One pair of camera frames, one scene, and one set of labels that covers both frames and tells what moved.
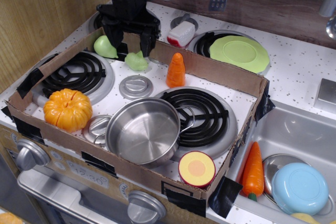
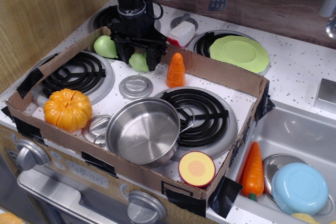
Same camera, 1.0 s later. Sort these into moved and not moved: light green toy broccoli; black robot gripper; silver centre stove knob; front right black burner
Moved: black robot gripper
Not moved: front right black burner; light green toy broccoli; silver centre stove knob
